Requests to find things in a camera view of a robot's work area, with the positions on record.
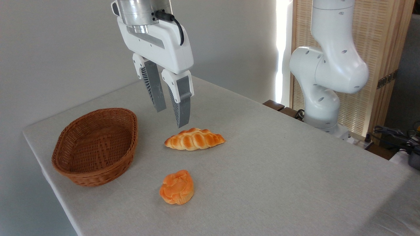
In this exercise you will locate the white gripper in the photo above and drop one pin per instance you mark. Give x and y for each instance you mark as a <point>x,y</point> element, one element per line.
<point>157,49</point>

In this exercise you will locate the long braided bread loaf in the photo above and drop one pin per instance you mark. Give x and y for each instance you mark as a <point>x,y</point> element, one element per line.
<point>193,139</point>

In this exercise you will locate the brown wicker basket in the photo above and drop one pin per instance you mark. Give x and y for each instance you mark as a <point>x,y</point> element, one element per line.
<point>95,147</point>

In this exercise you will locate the round orange bread roll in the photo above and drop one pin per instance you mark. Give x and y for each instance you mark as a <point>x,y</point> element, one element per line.
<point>177,187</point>

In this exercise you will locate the dark brown wooden block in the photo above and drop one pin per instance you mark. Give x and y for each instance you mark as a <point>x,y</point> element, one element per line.
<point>290,113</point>
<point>273,105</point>

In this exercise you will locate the beige tablecloth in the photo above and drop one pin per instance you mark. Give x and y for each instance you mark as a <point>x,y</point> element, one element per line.
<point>262,170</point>

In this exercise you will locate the white power strip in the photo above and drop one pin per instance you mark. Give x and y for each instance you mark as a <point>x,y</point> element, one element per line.
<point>361,142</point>

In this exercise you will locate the wooden slatted folding screen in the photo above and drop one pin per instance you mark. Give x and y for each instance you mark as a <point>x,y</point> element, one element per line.
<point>377,39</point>

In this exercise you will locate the black screen hinge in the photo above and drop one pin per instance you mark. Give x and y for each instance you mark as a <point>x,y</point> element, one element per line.
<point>387,79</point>

